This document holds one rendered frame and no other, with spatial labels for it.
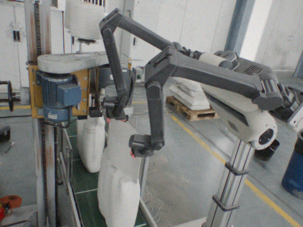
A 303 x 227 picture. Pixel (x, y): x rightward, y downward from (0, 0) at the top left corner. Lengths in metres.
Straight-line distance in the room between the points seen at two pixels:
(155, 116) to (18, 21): 3.49
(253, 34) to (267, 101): 7.13
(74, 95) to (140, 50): 4.20
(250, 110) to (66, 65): 0.87
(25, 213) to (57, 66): 1.49
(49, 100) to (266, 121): 1.04
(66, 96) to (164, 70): 0.69
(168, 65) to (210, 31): 6.31
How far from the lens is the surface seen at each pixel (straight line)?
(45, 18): 1.55
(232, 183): 1.57
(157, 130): 1.01
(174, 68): 0.73
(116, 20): 1.20
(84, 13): 1.32
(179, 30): 6.49
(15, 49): 4.29
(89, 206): 1.94
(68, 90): 1.30
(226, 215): 1.71
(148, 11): 5.40
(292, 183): 3.30
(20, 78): 4.41
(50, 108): 1.43
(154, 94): 0.78
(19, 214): 2.48
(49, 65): 1.32
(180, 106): 4.53
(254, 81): 0.88
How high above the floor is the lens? 1.74
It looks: 24 degrees down
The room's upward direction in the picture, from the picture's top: 8 degrees clockwise
